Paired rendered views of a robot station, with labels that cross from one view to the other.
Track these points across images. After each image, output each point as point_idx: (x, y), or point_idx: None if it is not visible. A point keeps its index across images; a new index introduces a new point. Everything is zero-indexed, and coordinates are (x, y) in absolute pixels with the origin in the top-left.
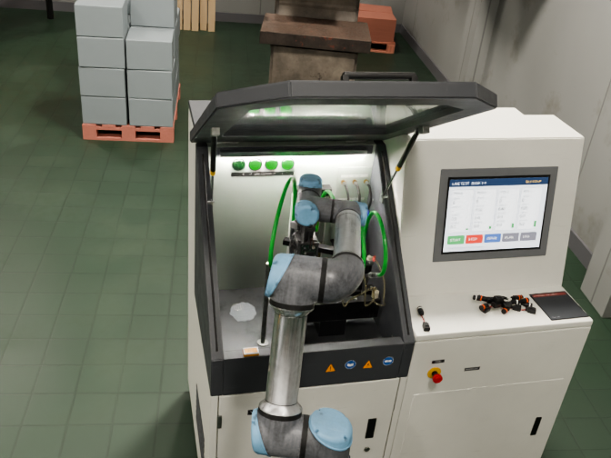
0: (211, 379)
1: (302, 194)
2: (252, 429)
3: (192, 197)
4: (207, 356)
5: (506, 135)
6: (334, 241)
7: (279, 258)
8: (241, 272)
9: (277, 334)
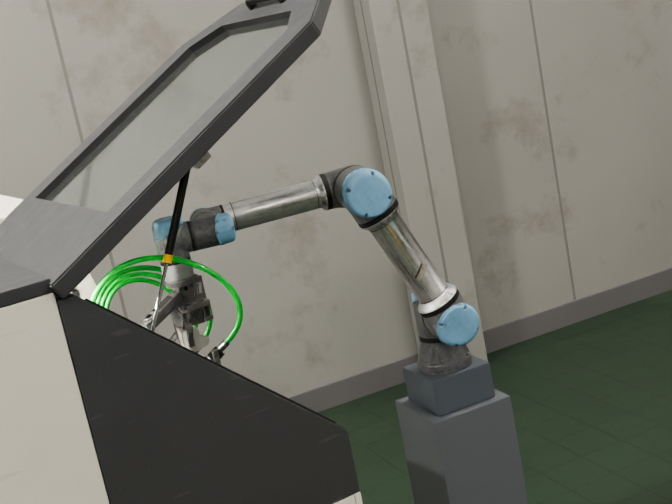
0: (353, 462)
1: (200, 222)
2: (470, 307)
3: (41, 448)
4: (317, 472)
5: (9, 199)
6: (276, 207)
7: (366, 170)
8: None
9: (408, 231)
